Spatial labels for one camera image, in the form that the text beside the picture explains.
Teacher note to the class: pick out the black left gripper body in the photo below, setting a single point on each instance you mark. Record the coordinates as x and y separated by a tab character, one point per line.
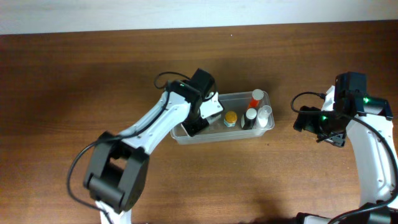
195	126

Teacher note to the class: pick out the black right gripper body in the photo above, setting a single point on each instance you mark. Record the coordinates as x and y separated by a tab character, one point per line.
333	139

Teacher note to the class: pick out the gold lid balm jar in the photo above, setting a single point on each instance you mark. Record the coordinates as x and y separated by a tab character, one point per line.
230	119

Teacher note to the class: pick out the clear plastic container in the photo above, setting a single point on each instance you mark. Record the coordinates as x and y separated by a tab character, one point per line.
217	130

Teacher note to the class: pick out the black white-capped bottle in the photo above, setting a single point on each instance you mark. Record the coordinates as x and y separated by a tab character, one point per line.
248	119

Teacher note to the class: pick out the white squeeze tube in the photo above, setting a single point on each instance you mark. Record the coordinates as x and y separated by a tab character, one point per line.
263	115

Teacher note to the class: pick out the orange white-capped tube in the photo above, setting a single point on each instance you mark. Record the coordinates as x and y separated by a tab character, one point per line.
256	97

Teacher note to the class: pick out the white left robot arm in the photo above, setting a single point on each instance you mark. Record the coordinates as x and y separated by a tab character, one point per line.
116	174

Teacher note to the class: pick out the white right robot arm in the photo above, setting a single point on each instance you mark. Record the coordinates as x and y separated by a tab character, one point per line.
367	123

